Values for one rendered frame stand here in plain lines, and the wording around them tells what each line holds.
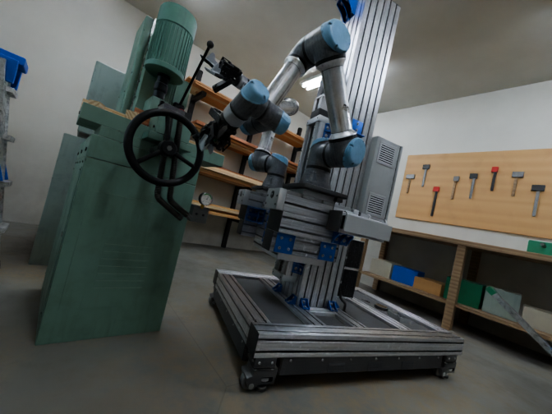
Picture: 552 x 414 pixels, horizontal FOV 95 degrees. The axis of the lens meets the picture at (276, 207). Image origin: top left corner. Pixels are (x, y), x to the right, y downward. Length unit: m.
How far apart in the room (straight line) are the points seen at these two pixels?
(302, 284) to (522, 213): 2.71
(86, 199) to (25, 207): 2.50
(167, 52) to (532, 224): 3.44
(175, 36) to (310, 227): 1.08
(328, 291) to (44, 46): 3.57
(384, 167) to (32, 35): 3.54
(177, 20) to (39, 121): 2.46
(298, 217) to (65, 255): 0.90
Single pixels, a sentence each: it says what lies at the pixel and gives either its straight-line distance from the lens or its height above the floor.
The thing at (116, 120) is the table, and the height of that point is 0.88.
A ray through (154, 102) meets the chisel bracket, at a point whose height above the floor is 1.04.
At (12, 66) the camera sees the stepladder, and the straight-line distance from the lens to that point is 1.98.
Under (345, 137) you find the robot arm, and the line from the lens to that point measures 1.07.
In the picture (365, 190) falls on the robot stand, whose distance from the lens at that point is 1.50.
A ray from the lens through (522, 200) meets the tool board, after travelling 3.63.
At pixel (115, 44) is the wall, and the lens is 3.94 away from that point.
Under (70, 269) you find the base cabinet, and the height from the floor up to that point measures 0.28.
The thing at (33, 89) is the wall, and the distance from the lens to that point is 3.73.
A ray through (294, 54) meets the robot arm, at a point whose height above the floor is 1.29.
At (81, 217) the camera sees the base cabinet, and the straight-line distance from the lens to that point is 1.21.
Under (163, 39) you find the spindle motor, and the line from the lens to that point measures 1.47.
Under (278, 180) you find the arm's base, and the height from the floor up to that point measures 0.88.
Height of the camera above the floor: 0.65
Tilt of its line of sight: 2 degrees up
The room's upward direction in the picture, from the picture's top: 13 degrees clockwise
